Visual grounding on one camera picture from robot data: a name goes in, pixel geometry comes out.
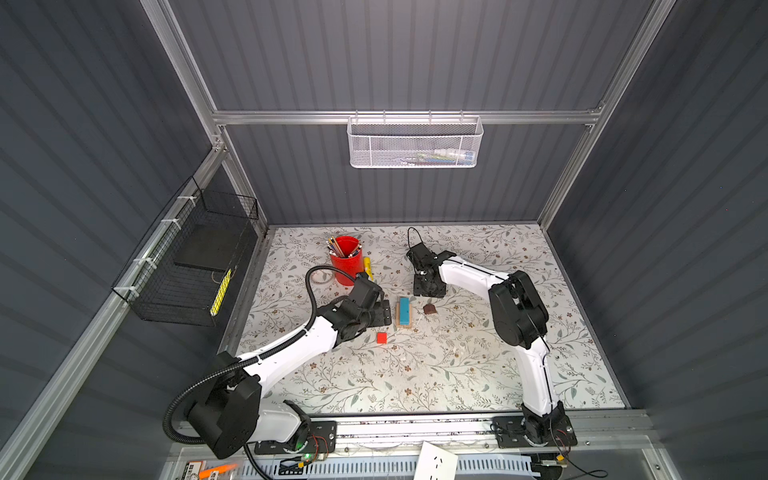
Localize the teal block plank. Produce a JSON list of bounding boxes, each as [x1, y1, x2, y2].
[[400, 297, 412, 328]]

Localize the wood block plank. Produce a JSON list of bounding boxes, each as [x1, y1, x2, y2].
[[393, 297, 401, 329]]

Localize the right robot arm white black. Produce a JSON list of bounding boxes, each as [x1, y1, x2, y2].
[[406, 242, 566, 445]]

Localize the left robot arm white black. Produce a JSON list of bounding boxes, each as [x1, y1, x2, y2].
[[176, 273, 391, 459]]

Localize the tape roll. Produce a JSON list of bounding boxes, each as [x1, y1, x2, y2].
[[310, 269, 335, 285]]

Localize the pencils in cup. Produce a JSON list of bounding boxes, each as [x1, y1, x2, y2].
[[327, 236, 360, 258]]

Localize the yellow marker in basket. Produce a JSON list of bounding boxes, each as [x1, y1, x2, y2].
[[209, 269, 233, 317]]

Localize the black corrugated cable hose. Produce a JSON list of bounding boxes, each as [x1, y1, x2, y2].
[[161, 265, 361, 446]]

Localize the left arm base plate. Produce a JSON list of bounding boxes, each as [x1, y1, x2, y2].
[[251, 420, 338, 455]]

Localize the white wire basket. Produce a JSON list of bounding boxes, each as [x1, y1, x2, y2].
[[346, 115, 484, 169]]

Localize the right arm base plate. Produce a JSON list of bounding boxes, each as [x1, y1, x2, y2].
[[490, 414, 578, 450]]

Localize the black wire basket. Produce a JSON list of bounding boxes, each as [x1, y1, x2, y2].
[[112, 182, 260, 327]]

